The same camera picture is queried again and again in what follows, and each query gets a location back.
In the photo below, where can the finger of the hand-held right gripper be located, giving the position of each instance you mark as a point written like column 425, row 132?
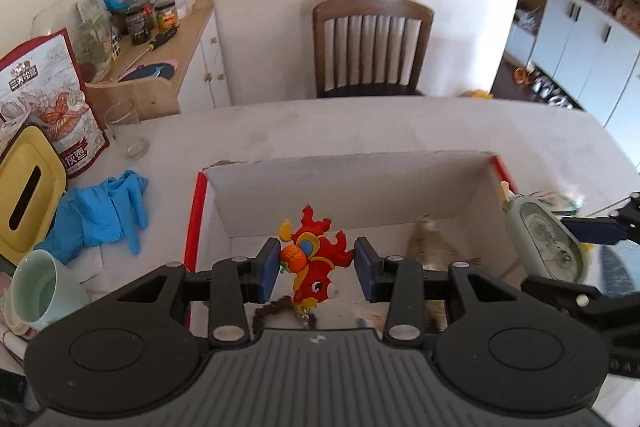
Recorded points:
column 595, row 230
column 600, row 309

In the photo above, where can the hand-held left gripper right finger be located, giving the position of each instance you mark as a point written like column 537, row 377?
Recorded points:
column 363, row 272

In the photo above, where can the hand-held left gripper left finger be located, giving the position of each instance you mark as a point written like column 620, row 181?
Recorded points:
column 270, row 269

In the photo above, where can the red dragon toy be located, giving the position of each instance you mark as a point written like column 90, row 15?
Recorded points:
column 312, row 267

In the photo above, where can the red cardboard box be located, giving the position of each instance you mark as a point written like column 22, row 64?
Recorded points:
column 350, row 187

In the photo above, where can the white sneakers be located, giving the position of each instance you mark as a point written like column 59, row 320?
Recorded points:
column 552, row 93

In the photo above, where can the orange shoes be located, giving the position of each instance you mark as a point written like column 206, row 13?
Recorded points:
column 524, row 74

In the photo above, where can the blue rubber gloves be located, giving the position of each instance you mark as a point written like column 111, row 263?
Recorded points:
column 95, row 212

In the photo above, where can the white wardrobe cabinet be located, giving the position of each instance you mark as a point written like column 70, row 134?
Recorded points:
column 590, row 37

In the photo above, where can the clear drinking glass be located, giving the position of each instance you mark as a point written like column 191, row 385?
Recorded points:
column 130, row 132

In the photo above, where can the pale green mug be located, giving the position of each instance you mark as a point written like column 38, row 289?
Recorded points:
column 65, row 292

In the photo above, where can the white wooden sideboard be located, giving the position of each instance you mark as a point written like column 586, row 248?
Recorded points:
column 200, row 57

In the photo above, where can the blue mouse pad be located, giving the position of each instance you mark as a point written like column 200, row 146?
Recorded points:
column 150, row 71

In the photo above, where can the black yellow screwdriver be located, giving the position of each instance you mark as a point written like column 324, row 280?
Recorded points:
column 155, row 43

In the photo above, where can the yellow tissue box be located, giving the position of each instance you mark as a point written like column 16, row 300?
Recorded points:
column 25, row 192

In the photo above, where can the wooden slat-back chair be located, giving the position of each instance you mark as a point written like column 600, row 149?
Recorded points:
column 372, row 7

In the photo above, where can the puzzle cube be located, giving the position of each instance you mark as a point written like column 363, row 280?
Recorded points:
column 116, row 46

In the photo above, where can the orange label jar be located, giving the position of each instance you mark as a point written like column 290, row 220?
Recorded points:
column 166, row 17

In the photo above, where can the dark glass jar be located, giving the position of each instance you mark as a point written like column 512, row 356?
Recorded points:
column 137, row 27

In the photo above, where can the red white snack bag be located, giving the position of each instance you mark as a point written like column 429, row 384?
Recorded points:
column 45, row 107

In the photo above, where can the glass dome terrarium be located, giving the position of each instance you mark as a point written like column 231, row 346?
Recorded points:
column 92, row 32

